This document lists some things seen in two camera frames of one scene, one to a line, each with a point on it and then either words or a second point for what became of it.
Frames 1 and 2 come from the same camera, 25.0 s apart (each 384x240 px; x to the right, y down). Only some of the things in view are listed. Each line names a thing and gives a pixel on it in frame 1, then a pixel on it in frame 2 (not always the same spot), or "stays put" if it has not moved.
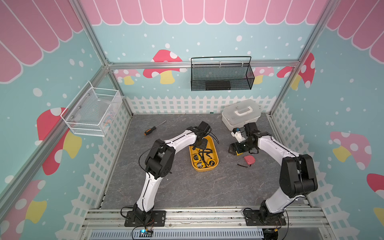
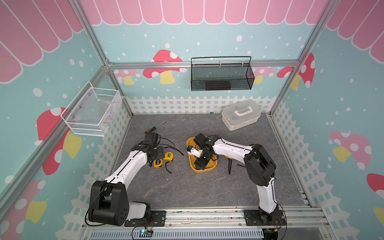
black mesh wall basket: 221,73 stays put
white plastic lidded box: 235,115 stays put
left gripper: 203,145 → 160,153
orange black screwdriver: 149,131 stays put
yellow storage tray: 203,159 stays put
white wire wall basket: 92,111 stays put
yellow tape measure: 211,163 → 230,162
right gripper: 233,148 → 200,165
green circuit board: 143,233 stays put
